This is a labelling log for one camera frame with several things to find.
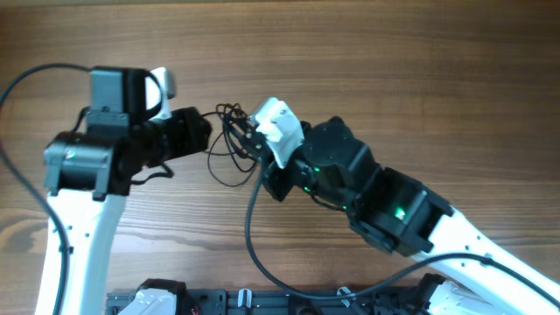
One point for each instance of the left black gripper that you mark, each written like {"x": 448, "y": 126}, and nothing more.
{"x": 191, "y": 139}

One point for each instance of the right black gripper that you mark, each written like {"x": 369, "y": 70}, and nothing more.
{"x": 252, "y": 143}

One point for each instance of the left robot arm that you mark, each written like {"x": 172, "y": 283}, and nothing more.
{"x": 88, "y": 175}

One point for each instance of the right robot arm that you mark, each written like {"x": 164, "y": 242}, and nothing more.
{"x": 390, "y": 210}

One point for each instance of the left grey rail clip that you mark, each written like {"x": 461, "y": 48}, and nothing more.
{"x": 244, "y": 300}

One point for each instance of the grey rail clip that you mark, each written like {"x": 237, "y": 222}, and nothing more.
{"x": 244, "y": 300}
{"x": 347, "y": 297}

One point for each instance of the right grey rail clip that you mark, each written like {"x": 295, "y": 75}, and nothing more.
{"x": 347, "y": 297}

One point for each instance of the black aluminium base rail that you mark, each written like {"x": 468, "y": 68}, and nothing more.
{"x": 393, "y": 301}

